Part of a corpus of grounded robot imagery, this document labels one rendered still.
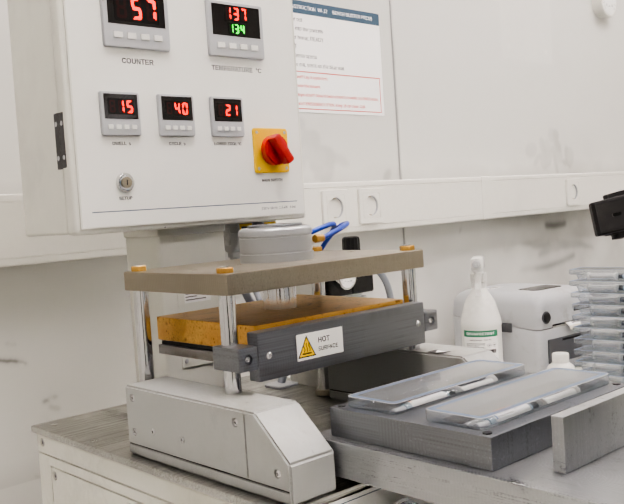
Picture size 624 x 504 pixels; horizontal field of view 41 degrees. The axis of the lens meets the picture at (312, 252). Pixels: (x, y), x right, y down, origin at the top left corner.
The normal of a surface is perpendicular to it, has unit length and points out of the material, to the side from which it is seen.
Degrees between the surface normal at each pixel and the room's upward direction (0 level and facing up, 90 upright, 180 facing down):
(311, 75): 90
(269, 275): 90
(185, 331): 90
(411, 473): 90
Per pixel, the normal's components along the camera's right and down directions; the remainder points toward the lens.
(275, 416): 0.39, -0.76
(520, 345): -0.78, 0.09
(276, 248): 0.00, 0.05
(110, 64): 0.67, 0.00
